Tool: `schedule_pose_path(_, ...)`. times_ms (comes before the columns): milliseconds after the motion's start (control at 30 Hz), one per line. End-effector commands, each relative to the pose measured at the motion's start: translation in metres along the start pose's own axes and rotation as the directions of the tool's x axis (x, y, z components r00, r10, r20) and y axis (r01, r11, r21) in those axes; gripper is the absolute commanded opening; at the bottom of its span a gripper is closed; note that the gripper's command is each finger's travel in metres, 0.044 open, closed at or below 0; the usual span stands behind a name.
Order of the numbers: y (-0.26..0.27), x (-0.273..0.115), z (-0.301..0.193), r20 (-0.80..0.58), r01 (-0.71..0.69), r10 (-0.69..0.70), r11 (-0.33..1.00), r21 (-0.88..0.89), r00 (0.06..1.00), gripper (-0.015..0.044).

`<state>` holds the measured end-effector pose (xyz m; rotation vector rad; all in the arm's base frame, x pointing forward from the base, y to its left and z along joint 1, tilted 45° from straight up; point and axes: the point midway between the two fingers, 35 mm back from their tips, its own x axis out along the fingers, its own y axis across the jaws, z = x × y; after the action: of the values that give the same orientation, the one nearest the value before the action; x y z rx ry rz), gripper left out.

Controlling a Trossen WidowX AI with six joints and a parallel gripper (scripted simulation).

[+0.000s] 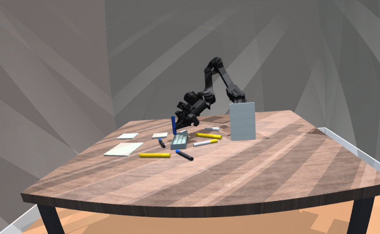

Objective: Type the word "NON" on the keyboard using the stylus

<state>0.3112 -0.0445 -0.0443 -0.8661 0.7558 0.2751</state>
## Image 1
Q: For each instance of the grey keyboard with white letter keys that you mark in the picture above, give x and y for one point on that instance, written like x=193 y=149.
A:
x=180 y=142

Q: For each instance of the white sheet of paper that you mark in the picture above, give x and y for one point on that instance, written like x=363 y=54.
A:
x=123 y=149

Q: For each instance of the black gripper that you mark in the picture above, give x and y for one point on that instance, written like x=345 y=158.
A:
x=185 y=119

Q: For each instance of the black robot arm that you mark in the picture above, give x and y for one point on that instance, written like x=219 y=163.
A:
x=233 y=92

